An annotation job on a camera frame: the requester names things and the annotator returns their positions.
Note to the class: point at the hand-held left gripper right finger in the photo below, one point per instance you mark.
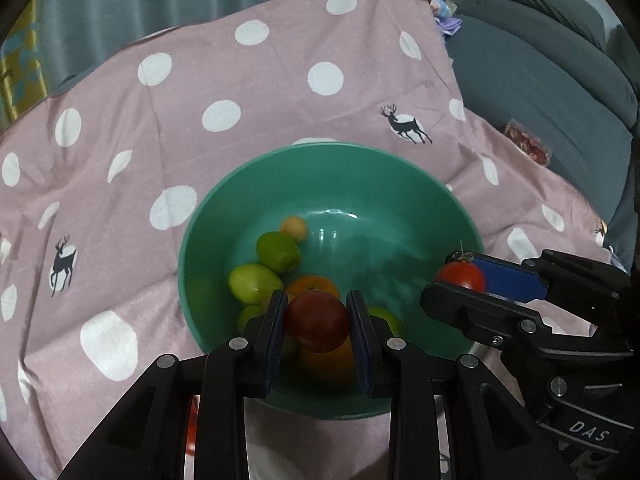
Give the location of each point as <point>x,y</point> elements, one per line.
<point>359,347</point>

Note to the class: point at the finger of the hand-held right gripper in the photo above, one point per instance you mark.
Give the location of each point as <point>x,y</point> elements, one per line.
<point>510,276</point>
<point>475,310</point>

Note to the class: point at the small yellowish fruit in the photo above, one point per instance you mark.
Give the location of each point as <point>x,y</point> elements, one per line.
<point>293,227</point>

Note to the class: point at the yellow patterned curtain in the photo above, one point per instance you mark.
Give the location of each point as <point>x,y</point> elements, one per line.
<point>20,55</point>

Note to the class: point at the green plum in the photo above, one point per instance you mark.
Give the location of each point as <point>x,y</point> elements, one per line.
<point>252,282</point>
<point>250,317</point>
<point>386,320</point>
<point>277,251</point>

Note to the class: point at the colourful folded cloth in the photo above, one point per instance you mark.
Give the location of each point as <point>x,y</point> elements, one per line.
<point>445,16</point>

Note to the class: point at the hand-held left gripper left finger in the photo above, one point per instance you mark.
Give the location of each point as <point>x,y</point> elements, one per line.
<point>274,342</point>

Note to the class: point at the red cherry tomato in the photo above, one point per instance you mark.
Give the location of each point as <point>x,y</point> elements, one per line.
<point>460,276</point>
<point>317,322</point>
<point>191,435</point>

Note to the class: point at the red snack packet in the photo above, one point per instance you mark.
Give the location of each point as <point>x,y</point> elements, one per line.
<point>527,142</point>

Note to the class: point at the green plastic bowl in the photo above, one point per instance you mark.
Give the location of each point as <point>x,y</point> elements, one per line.
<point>360,185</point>

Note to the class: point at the pink polka dot blanket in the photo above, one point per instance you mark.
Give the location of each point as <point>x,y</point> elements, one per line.
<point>150,125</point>

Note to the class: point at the grey sofa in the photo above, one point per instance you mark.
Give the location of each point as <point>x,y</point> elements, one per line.
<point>550,60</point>

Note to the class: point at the orange mandarin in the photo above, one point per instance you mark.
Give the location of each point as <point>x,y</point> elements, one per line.
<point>310,285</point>
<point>330,366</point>

